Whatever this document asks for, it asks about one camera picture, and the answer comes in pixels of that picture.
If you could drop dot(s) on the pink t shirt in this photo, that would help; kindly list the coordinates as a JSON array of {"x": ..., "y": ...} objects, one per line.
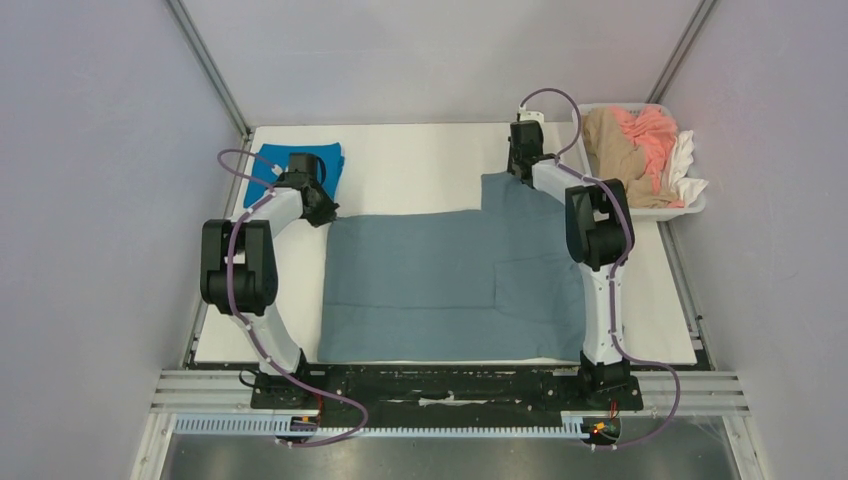
[{"x": 654, "y": 136}]

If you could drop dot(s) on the beige t shirt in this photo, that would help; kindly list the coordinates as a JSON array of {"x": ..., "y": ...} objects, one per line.
[{"x": 615, "y": 157}]

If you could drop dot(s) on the grey-blue t shirt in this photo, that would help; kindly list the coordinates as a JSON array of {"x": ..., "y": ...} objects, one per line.
[{"x": 489, "y": 284}]

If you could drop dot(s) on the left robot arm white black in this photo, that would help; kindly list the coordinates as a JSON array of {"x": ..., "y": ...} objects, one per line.
[{"x": 238, "y": 267}]

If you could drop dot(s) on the right aluminium frame post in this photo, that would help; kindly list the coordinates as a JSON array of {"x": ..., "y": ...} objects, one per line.
[{"x": 698, "y": 20}]

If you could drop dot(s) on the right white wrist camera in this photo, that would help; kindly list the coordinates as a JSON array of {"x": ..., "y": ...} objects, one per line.
[{"x": 524, "y": 115}]

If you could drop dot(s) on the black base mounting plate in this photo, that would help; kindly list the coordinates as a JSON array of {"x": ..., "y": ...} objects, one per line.
[{"x": 437, "y": 396}]

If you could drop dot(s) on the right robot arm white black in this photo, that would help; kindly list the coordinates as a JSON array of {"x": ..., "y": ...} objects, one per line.
[{"x": 599, "y": 238}]

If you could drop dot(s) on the aluminium frame post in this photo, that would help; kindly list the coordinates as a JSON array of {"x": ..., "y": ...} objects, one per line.
[
  {"x": 202, "y": 54},
  {"x": 698, "y": 20}
]

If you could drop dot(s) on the white slotted cable duct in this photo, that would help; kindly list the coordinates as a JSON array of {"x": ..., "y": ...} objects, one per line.
[{"x": 281, "y": 426}]

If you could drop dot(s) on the left aluminium frame post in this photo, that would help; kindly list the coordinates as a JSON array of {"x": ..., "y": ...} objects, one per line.
[{"x": 202, "y": 54}]

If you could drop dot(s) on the white plastic laundry basket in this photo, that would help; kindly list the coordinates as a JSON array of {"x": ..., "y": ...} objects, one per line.
[{"x": 658, "y": 214}]

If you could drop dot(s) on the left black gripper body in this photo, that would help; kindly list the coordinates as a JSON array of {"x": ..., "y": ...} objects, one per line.
[{"x": 325, "y": 208}]

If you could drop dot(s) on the folded bright blue t shirt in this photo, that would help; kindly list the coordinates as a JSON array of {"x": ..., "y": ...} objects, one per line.
[{"x": 330, "y": 175}]

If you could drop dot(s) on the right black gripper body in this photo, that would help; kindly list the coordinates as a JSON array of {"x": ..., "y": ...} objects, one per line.
[{"x": 520, "y": 171}]

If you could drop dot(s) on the white t shirt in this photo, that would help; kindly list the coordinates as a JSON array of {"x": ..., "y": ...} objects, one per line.
[{"x": 676, "y": 177}]

